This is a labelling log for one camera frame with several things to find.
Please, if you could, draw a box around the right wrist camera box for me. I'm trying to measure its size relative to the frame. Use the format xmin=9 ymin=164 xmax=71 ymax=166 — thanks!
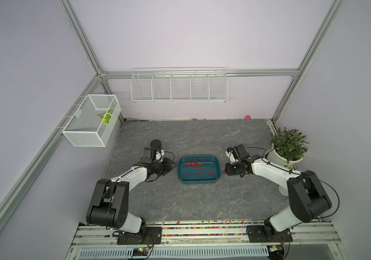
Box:
xmin=226 ymin=145 xmax=251 ymax=163

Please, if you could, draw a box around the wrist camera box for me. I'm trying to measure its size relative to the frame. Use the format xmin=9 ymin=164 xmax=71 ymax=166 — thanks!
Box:
xmin=226 ymin=145 xmax=251 ymax=163
xmin=140 ymin=148 xmax=156 ymax=164

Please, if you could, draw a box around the white wire basket left wall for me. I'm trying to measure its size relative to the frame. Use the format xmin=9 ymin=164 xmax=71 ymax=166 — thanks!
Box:
xmin=62 ymin=94 xmax=121 ymax=147

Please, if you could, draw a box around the white wire wall shelf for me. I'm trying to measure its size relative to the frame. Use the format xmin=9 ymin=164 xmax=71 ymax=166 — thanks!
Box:
xmin=130 ymin=67 xmax=228 ymax=102

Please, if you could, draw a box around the teal plastic storage box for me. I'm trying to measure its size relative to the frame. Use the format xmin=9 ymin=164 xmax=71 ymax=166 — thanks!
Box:
xmin=177 ymin=154 xmax=222 ymax=184

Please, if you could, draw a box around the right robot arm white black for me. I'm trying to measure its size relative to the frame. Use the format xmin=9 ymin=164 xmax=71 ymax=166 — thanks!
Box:
xmin=225 ymin=158 xmax=332 ymax=235

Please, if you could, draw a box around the green toy in basket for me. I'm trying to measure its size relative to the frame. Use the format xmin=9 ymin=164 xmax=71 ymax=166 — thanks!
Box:
xmin=98 ymin=109 xmax=114 ymax=125

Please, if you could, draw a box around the white pot leafy plant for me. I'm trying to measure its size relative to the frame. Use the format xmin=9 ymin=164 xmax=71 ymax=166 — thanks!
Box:
xmin=266 ymin=127 xmax=309 ymax=169

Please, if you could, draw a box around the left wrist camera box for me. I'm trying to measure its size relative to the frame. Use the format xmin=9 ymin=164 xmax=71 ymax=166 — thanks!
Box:
xmin=140 ymin=148 xmax=156 ymax=164

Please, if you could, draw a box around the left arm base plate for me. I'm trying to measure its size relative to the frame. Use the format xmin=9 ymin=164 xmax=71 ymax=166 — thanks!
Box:
xmin=117 ymin=226 xmax=162 ymax=245

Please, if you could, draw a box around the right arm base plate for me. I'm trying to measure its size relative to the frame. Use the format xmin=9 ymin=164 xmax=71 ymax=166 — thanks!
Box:
xmin=246 ymin=225 xmax=293 ymax=244

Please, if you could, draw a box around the black round container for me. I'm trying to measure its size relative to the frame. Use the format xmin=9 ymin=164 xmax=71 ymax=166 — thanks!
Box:
xmin=150 ymin=139 xmax=162 ymax=150

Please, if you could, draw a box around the red sleeve cluster piece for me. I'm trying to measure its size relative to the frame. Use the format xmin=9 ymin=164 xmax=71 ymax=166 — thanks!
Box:
xmin=185 ymin=161 xmax=203 ymax=167

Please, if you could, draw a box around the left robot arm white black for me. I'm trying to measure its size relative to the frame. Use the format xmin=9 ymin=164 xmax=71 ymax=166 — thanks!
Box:
xmin=86 ymin=158 xmax=177 ymax=234

